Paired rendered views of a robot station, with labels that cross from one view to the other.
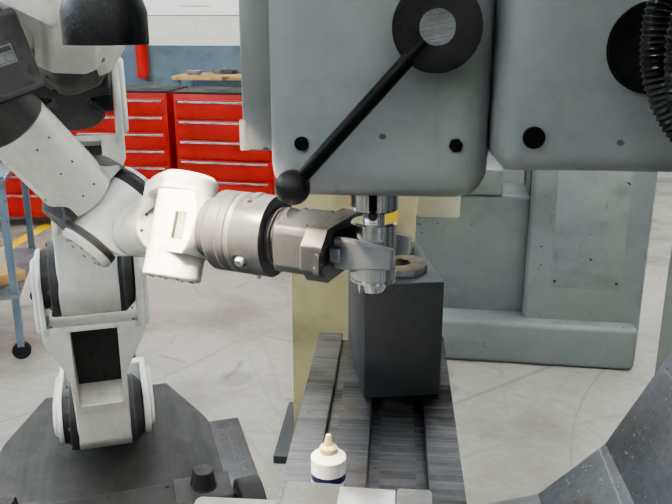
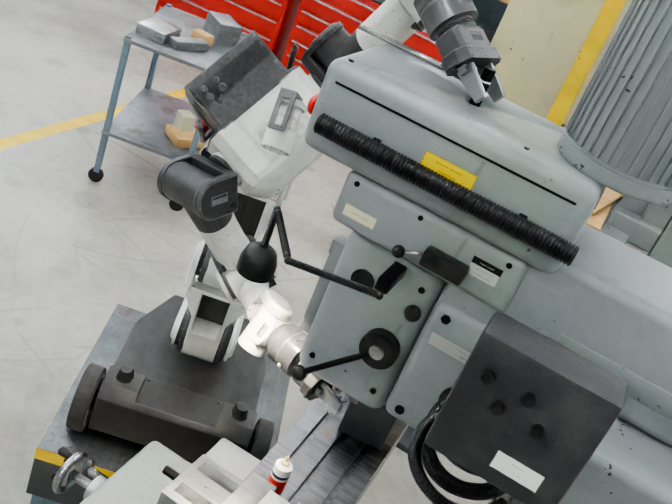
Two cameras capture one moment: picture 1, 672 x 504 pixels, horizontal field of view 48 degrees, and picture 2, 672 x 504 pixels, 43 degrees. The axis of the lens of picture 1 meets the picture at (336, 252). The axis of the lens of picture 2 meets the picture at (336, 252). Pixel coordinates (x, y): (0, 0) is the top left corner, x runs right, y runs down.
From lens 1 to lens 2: 1.03 m
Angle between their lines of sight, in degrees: 14
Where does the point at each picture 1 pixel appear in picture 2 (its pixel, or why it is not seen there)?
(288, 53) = (321, 320)
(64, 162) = (230, 247)
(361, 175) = (331, 379)
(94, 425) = (194, 344)
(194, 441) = (250, 377)
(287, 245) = not seen: hidden behind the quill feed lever
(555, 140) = (408, 415)
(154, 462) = (219, 380)
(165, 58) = not seen: outside the picture
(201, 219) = (273, 335)
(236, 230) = (283, 352)
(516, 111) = (397, 396)
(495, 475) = not seen: hidden behind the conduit
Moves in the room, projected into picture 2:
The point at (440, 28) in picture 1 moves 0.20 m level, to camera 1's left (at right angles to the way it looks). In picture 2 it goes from (376, 354) to (276, 301)
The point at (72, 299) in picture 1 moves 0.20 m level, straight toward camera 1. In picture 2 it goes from (211, 279) to (200, 320)
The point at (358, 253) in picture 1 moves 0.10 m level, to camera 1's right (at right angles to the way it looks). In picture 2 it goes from (328, 396) to (372, 421)
